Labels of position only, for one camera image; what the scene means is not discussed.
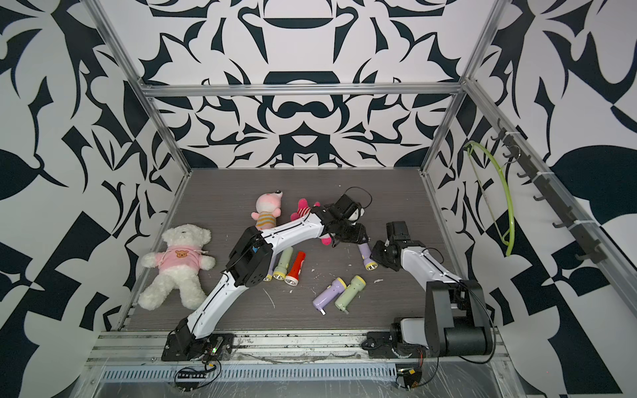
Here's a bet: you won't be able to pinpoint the white teddy bear pink shirt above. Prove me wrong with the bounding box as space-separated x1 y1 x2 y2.
138 224 216 311

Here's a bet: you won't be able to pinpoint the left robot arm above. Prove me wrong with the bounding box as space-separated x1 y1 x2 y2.
165 194 368 359

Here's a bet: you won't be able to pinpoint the green hoop on wall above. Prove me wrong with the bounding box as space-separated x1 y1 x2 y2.
464 141 516 257

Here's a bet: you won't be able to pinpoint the black hook rail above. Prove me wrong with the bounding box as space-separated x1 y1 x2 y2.
493 119 610 264

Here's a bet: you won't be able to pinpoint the black connector box left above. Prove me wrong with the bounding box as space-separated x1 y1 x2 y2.
173 366 210 389

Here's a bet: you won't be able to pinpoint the black connector box right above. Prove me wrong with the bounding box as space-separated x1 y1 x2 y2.
395 367 423 391

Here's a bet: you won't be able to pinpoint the white plush yellow glasses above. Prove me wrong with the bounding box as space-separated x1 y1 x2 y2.
290 198 332 245

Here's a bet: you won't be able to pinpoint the black connector box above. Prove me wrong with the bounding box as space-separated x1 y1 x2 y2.
395 367 423 391
173 366 210 389

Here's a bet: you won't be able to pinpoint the pink plush striped shirt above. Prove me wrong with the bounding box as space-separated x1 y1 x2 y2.
250 191 283 231

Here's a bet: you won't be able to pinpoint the red flashlight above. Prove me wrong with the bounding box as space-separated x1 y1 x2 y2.
285 251 306 286

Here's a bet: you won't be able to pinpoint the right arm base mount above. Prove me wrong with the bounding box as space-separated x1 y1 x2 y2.
361 318 430 361

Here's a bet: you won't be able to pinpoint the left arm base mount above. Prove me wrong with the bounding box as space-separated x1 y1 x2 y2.
161 318 235 363

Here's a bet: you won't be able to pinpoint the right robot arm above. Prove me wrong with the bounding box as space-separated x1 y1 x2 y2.
372 222 495 364

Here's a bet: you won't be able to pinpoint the light green flashlight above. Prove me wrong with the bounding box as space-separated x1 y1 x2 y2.
273 247 294 280
334 275 367 313

